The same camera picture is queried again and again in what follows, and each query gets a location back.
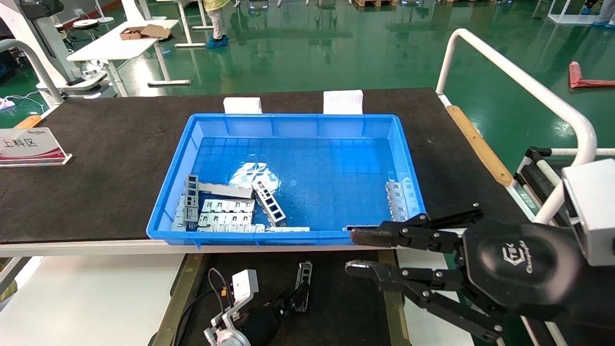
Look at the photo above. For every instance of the long grey metal bracket part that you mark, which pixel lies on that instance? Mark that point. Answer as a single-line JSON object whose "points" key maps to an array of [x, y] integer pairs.
{"points": [[304, 278]]}

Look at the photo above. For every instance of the grey metal part with tabs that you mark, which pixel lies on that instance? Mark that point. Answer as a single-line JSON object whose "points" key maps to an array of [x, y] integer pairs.
{"points": [[399, 199]]}

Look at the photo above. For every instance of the white robot stand with base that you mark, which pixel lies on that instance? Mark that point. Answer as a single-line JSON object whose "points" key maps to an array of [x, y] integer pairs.
{"points": [[38, 33]]}

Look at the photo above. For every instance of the black roller frame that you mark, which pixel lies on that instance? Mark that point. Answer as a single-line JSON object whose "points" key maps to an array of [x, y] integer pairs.
{"points": [[533, 173]]}

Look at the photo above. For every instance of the blue plastic bin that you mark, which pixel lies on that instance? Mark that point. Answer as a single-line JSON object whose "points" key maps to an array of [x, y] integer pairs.
{"points": [[307, 149]]}

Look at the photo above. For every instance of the black tray with brass frame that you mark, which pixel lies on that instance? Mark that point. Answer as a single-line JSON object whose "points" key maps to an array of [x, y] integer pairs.
{"points": [[336, 312]]}

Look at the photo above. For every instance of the white floor frame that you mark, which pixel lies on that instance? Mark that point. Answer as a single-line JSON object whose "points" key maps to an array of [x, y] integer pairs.
{"points": [[569, 18]]}

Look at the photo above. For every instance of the flat slotted grey metal part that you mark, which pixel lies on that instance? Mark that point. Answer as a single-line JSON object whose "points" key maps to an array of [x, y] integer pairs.
{"points": [[226, 219], [228, 205]]}

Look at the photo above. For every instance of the long wooden edge strip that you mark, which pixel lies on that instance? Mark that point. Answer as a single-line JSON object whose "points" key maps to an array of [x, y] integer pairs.
{"points": [[480, 146]]}

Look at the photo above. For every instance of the white tubular guard rail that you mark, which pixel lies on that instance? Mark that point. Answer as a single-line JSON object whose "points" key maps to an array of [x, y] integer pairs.
{"points": [[528, 84]]}

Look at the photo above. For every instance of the white paper label right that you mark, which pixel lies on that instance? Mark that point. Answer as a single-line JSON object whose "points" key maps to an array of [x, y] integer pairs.
{"points": [[343, 102]]}

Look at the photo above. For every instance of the grey curved tube rail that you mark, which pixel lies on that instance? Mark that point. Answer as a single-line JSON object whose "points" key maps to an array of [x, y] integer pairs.
{"points": [[33, 62]]}

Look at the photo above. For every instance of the short wooden edge strip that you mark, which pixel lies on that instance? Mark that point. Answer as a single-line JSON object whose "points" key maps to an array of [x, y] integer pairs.
{"points": [[28, 121]]}

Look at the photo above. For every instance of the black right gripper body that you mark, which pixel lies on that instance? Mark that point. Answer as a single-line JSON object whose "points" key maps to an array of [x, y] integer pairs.
{"points": [[523, 264]]}

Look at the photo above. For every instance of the grey metal part with windows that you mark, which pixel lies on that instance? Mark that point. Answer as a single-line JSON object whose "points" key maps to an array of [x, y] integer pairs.
{"points": [[269, 204]]}

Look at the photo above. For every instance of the white background table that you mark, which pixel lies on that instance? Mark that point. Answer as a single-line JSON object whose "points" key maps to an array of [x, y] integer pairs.
{"points": [[115, 45]]}

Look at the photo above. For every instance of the white table frame legs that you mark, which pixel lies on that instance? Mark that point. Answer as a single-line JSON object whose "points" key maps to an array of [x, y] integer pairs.
{"points": [[192, 24]]}

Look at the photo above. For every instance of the white power strip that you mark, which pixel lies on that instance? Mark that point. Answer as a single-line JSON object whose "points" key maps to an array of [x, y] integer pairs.
{"points": [[7, 103]]}

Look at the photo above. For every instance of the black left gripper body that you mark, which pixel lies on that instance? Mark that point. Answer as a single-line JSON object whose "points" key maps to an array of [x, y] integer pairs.
{"points": [[262, 324]]}

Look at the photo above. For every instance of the person in yellow coat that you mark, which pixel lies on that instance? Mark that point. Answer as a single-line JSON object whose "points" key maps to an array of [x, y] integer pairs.
{"points": [[217, 24]]}

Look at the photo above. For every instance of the person with blue shoe covers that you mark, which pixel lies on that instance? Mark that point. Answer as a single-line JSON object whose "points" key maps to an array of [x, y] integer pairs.
{"points": [[606, 14]]}

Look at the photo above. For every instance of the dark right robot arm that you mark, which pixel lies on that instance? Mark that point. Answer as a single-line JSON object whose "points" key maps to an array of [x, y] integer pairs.
{"points": [[600, 302]]}

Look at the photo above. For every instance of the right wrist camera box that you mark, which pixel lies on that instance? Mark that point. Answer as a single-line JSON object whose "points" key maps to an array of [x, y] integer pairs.
{"points": [[593, 206]]}

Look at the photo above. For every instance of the black table mat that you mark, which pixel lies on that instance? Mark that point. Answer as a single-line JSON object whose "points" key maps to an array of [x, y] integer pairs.
{"points": [[120, 144]]}

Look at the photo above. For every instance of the red object on floor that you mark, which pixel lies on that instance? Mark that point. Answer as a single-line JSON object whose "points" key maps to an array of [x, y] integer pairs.
{"points": [[584, 81]]}

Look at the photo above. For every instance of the grey metal part with frame end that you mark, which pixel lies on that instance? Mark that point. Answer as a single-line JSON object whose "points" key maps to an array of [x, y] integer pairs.
{"points": [[226, 190]]}

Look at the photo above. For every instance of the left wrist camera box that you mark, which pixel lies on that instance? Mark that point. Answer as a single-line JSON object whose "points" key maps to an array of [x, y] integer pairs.
{"points": [[244, 283]]}

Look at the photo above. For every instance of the stacked grey metal part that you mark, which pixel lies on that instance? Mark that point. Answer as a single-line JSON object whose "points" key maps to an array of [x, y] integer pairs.
{"points": [[182, 216]]}

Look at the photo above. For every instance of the open cardboard box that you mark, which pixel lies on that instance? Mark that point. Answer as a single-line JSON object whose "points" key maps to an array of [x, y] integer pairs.
{"points": [[144, 32]]}

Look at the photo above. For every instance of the acrylic sign with red print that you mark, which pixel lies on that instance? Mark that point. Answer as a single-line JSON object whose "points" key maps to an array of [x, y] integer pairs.
{"points": [[29, 146]]}

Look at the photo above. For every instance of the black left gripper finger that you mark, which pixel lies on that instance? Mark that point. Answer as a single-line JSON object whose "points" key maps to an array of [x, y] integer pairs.
{"points": [[298, 306], [288, 297]]}

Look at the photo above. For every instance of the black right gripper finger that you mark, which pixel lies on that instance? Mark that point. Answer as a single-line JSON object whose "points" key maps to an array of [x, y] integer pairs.
{"points": [[408, 235], [418, 283]]}

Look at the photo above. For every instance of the long thin grey metal part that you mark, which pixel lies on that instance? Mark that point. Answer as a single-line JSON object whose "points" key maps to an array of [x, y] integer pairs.
{"points": [[254, 229]]}

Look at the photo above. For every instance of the small white foam block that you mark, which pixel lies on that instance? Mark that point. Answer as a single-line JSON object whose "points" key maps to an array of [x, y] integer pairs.
{"points": [[242, 105]]}

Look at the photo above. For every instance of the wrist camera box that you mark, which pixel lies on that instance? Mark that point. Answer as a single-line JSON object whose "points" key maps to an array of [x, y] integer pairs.
{"points": [[244, 283], [593, 206]]}

